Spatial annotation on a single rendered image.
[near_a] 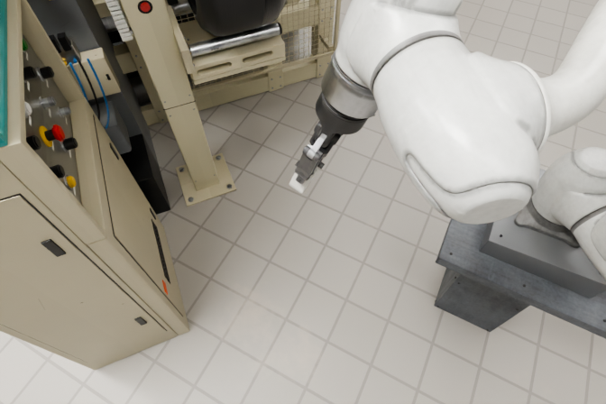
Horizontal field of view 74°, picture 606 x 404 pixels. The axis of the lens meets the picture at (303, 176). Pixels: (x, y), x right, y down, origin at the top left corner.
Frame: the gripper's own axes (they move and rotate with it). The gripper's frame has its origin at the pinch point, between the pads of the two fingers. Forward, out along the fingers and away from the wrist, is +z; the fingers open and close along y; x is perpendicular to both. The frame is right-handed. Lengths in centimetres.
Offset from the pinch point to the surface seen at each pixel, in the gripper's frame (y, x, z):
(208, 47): 55, 58, 41
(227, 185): 66, 40, 127
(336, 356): 20, -48, 112
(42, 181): -21, 41, 22
